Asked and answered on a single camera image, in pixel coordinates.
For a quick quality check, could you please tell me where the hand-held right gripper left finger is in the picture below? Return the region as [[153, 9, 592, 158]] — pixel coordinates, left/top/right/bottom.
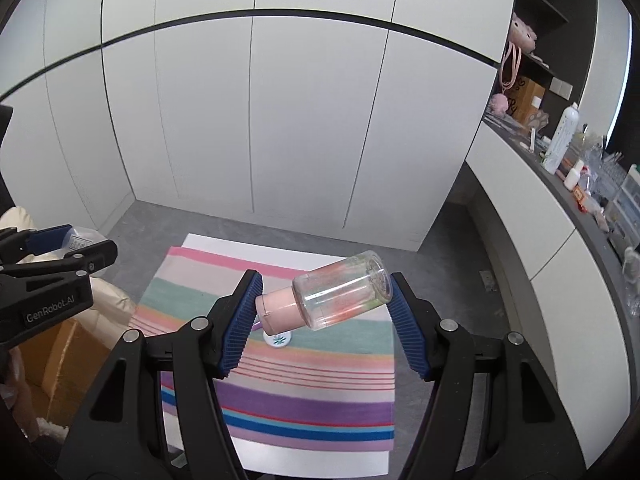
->
[[52, 269, 265, 480]]

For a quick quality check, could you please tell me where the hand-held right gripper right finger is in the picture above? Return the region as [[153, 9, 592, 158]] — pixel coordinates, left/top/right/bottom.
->
[[387, 272, 591, 480]]

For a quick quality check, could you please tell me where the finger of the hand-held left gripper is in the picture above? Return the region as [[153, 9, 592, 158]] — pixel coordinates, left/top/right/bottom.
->
[[0, 224, 74, 264], [0, 239, 119, 281]]

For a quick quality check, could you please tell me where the small clear case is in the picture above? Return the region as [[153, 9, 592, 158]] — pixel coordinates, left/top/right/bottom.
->
[[64, 226, 108, 253]]

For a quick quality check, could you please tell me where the brown cardboard box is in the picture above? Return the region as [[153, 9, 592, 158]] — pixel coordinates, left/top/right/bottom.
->
[[12, 317, 113, 426]]

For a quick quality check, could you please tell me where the clear bottle with pink cap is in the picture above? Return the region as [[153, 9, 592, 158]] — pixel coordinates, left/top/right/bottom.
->
[[255, 250, 393, 338]]

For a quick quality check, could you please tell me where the white round floral compact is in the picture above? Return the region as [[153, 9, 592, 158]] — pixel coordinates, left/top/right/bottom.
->
[[265, 329, 295, 350]]

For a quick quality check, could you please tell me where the striped pastel cloth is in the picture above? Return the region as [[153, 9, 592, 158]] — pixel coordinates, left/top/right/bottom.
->
[[127, 246, 398, 453]]

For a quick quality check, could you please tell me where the black glass panel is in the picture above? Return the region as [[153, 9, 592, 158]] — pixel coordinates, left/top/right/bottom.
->
[[0, 104, 16, 211]]

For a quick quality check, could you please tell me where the white counter with dark top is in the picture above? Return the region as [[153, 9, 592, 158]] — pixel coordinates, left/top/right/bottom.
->
[[465, 115, 640, 466]]

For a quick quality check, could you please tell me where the white built-in wardrobe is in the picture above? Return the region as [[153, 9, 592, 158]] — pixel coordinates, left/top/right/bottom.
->
[[0, 0, 518, 251]]

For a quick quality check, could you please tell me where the small white bottle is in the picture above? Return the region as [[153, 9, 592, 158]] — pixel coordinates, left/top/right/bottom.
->
[[565, 159, 586, 191]]

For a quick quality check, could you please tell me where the tall white bottle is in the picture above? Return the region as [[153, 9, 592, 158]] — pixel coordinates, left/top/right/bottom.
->
[[542, 102, 581, 174]]

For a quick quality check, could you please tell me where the clear plastic organizer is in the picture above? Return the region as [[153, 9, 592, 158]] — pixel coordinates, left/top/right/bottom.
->
[[602, 162, 640, 251]]

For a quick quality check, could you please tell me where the small printed cardboard box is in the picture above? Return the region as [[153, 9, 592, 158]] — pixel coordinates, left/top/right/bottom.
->
[[505, 77, 547, 122]]

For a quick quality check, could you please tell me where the pink plush toy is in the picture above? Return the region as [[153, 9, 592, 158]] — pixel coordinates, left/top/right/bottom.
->
[[510, 12, 538, 56]]

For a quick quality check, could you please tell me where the dark open shelf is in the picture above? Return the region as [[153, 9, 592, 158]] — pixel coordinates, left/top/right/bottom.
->
[[500, 0, 601, 126]]

